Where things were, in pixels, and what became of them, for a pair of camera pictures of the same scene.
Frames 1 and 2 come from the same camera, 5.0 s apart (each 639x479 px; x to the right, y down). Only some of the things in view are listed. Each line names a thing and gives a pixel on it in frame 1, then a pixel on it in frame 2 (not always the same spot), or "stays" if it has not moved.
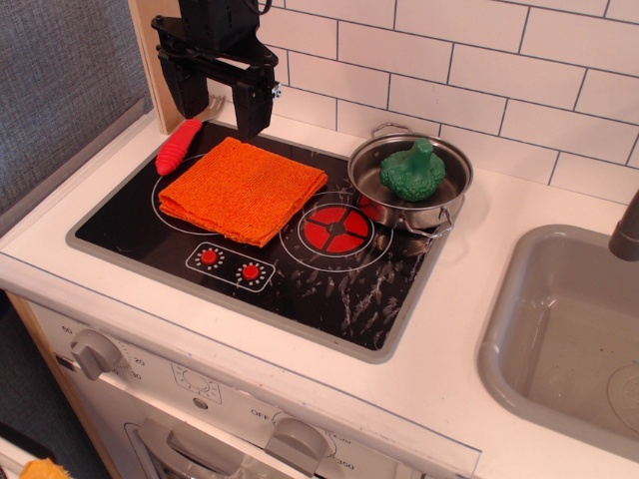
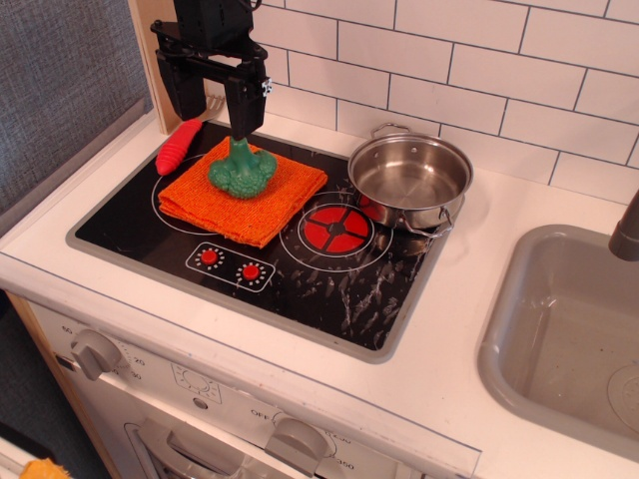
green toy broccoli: x=412 y=175 -> x=246 y=174
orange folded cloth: x=240 y=192 stays
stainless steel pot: x=427 y=218 stays
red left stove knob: x=209 y=257 stays
